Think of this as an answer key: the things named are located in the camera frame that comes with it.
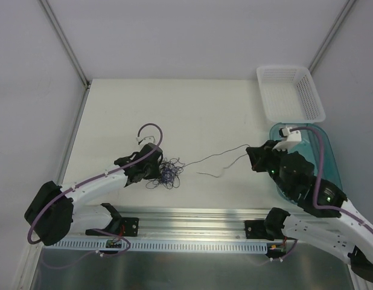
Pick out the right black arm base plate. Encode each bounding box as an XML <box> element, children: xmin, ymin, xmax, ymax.
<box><xmin>244</xmin><ymin>219</ymin><xmax>284</xmax><ymax>241</ymax></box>

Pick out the white perforated plastic basket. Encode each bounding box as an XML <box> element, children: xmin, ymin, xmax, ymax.
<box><xmin>257</xmin><ymin>65</ymin><xmax>326</xmax><ymax>124</ymax></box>

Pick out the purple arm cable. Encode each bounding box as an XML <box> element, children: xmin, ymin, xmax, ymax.
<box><xmin>264</xmin><ymin>126</ymin><xmax>373</xmax><ymax>263</ymax></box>
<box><xmin>26</xmin><ymin>123</ymin><xmax>165</xmax><ymax>269</ymax></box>

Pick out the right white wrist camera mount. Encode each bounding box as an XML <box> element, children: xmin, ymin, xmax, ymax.
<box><xmin>273</xmin><ymin>126</ymin><xmax>302</xmax><ymax>151</ymax></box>

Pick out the white slotted cable duct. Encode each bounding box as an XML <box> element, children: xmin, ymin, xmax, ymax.
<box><xmin>48</xmin><ymin>238</ymin><xmax>267</xmax><ymax>254</ymax></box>

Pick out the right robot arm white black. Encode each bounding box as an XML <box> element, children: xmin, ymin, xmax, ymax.
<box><xmin>246</xmin><ymin>140</ymin><xmax>373</xmax><ymax>283</ymax></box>

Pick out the aluminium mounting rail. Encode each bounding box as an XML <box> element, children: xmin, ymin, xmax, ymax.
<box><xmin>63</xmin><ymin>193</ymin><xmax>269</xmax><ymax>242</ymax></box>

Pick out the right aluminium frame post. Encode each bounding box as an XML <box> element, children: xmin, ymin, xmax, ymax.
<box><xmin>308</xmin><ymin>0</ymin><xmax>359</xmax><ymax>74</ymax></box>

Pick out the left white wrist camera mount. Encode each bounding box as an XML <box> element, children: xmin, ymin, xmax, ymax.
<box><xmin>136</xmin><ymin>135</ymin><xmax>156</xmax><ymax>147</ymax></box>

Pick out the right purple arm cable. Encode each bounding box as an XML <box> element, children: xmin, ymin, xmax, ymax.
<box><xmin>264</xmin><ymin>126</ymin><xmax>373</xmax><ymax>263</ymax></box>

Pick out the left aluminium frame post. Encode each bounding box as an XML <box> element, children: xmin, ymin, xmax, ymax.
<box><xmin>37</xmin><ymin>0</ymin><xmax>90</xmax><ymax>88</ymax></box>

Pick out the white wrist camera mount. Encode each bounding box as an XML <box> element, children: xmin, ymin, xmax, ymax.
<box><xmin>136</xmin><ymin>135</ymin><xmax>156</xmax><ymax>147</ymax></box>
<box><xmin>273</xmin><ymin>126</ymin><xmax>302</xmax><ymax>151</ymax></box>

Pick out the aluminium frame post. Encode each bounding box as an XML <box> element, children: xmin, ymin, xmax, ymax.
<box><xmin>308</xmin><ymin>0</ymin><xmax>359</xmax><ymax>74</ymax></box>
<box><xmin>37</xmin><ymin>0</ymin><xmax>90</xmax><ymax>88</ymax></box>

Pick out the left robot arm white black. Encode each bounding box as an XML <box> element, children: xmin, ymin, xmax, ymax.
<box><xmin>24</xmin><ymin>143</ymin><xmax>163</xmax><ymax>246</ymax></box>

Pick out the bundle of thin cables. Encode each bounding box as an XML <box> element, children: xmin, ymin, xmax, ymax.
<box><xmin>145</xmin><ymin>156</ymin><xmax>187</xmax><ymax>191</ymax></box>

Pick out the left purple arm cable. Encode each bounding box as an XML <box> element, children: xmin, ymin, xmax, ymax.
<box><xmin>26</xmin><ymin>123</ymin><xmax>165</xmax><ymax>269</ymax></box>

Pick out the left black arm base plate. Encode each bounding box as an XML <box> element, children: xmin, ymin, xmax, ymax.
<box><xmin>85</xmin><ymin>217</ymin><xmax>139</xmax><ymax>237</ymax></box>

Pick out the teal transparent plastic tray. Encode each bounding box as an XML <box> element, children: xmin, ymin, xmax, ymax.
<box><xmin>269</xmin><ymin>122</ymin><xmax>343</xmax><ymax>208</ymax></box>

